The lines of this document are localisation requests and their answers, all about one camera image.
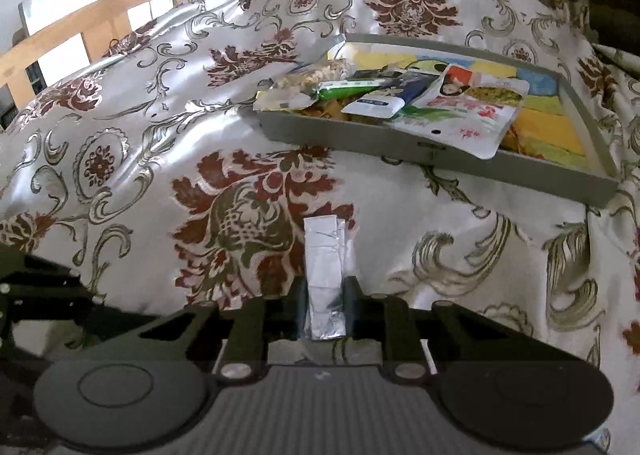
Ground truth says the silver foil wrapper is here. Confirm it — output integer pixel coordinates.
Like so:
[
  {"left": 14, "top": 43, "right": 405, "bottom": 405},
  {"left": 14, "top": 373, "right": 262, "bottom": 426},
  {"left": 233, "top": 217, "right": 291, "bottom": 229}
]
[{"left": 302, "top": 216, "right": 347, "bottom": 340}]

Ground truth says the floral satin blanket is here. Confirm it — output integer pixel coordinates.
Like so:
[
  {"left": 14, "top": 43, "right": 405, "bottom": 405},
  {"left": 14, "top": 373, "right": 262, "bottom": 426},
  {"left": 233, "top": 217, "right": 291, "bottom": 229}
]
[{"left": 0, "top": 0, "right": 640, "bottom": 386}]

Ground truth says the clear popcorn snack packet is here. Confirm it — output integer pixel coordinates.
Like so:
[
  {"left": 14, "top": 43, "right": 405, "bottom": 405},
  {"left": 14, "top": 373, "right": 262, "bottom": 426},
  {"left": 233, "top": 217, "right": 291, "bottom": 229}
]
[{"left": 255, "top": 60, "right": 357, "bottom": 112}]

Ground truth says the grey tray with cartoon picture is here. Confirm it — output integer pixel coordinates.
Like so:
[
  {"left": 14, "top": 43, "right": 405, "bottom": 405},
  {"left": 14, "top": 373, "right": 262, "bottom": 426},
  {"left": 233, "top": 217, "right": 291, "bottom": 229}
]
[{"left": 255, "top": 32, "right": 621, "bottom": 208}]

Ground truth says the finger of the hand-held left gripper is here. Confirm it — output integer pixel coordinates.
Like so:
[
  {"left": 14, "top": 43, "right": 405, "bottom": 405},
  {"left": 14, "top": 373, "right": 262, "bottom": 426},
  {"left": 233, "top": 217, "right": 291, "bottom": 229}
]
[{"left": 0, "top": 246, "right": 168, "bottom": 351}]

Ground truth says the dark blue snack packet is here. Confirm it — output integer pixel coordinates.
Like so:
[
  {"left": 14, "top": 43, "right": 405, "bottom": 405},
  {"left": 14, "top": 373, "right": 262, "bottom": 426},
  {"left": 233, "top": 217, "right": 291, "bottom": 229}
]
[{"left": 342, "top": 69, "right": 442, "bottom": 119}]

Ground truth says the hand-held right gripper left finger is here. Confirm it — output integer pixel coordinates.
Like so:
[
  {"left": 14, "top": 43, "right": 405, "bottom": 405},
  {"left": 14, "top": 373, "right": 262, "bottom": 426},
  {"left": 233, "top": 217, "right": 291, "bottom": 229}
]
[{"left": 95, "top": 277, "right": 309, "bottom": 382}]

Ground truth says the green stick snack packet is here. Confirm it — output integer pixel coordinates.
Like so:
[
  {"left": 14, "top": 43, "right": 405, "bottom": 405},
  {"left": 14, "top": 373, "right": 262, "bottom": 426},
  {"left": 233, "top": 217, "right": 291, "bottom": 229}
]
[{"left": 317, "top": 78, "right": 397, "bottom": 102}]

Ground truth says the white pouch with green print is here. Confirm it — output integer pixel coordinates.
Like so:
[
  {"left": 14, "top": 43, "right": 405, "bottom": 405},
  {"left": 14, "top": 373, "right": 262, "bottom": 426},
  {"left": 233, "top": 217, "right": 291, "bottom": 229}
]
[{"left": 390, "top": 64, "right": 531, "bottom": 160}]

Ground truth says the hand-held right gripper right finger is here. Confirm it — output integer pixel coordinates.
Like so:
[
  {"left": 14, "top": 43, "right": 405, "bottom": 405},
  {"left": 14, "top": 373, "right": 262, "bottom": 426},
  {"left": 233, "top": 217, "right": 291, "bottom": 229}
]
[{"left": 342, "top": 277, "right": 566, "bottom": 382}]

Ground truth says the wooden bed side rail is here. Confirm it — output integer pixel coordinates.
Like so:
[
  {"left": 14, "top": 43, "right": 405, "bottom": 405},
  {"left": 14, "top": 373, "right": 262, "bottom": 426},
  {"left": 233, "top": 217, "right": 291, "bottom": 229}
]
[{"left": 0, "top": 0, "right": 267, "bottom": 107}]

